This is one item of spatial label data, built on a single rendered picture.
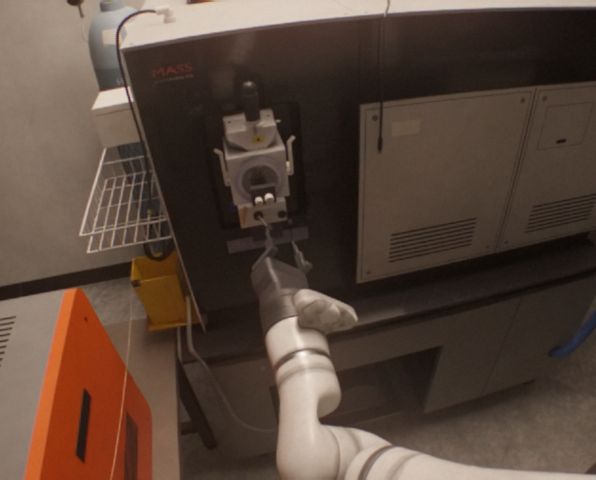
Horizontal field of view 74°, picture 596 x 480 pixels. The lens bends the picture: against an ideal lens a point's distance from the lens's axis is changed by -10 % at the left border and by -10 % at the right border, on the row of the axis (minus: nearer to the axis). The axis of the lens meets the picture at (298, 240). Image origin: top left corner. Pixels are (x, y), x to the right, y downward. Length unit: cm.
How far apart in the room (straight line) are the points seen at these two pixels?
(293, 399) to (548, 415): 159
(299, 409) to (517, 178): 83
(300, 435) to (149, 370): 76
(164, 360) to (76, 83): 128
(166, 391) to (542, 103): 108
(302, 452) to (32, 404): 37
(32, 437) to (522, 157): 107
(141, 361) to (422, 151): 84
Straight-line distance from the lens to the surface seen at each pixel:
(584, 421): 203
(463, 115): 96
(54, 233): 244
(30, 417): 65
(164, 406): 109
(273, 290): 58
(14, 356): 73
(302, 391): 48
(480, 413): 189
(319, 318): 52
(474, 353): 148
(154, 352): 119
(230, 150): 77
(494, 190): 112
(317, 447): 44
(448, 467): 36
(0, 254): 262
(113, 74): 159
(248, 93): 73
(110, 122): 114
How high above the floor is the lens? 160
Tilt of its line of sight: 40 degrees down
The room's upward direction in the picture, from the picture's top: 5 degrees counter-clockwise
